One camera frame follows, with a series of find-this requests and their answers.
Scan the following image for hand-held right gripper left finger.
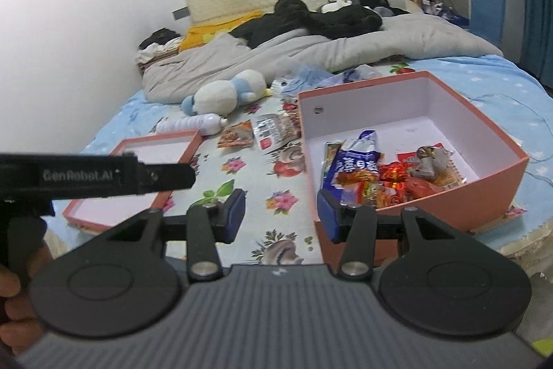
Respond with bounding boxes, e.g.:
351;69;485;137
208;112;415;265
106;188;247;281

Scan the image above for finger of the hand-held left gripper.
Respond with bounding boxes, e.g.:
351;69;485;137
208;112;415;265
138;163;196;194

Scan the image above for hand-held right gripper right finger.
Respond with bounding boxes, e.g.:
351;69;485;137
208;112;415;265
317;190;469;279

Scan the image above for brown green-edged snack packet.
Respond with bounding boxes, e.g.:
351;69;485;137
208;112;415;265
322;142;346;192

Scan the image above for blue and white snack packet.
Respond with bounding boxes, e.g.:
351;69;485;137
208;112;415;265
332;130;385;184

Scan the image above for shiny red snack packet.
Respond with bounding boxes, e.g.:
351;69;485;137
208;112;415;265
378;162;416;205

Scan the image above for silver snack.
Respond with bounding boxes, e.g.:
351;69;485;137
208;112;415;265
408;146;455;182

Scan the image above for deep pink cardboard box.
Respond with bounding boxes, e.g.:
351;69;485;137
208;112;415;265
298;71;528;266

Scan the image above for person's left hand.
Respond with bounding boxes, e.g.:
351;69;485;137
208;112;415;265
0;264;45;355

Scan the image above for shallow pink box lid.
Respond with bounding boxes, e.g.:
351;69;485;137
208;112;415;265
63;130;204;231

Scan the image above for clear plastic water bottle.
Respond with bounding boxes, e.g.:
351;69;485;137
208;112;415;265
156;113;229;135

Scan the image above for dark orange snack packet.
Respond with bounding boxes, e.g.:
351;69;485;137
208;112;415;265
217;122;255;148

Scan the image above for clear snack packet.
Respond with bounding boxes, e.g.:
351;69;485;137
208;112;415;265
252;112;303;154

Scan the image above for white and blue plush toy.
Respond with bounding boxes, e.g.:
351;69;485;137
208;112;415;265
181;69;274;117

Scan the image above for heap of dark clothes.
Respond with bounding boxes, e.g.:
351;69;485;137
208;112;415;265
135;28;182;65

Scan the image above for light blue plastic bag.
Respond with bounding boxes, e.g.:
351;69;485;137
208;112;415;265
273;64;383;95

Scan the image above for yellow blanket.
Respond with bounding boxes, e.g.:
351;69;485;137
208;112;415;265
178;10;264;52

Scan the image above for grey duvet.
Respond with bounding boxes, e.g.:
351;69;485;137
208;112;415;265
142;12;504;104

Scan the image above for black fleece garment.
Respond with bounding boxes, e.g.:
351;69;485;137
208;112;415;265
229;0;383;49

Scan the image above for small white plush piece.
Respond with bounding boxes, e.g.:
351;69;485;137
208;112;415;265
320;0;359;13

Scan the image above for black and grey garment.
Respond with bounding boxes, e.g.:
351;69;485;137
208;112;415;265
358;0;411;17

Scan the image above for small bottles on nightstand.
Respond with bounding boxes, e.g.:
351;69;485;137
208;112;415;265
406;0;469;26

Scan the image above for blue padded board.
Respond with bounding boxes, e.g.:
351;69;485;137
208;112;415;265
470;0;507;50

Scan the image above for blue curtain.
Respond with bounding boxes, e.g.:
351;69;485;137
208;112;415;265
521;0;553;89

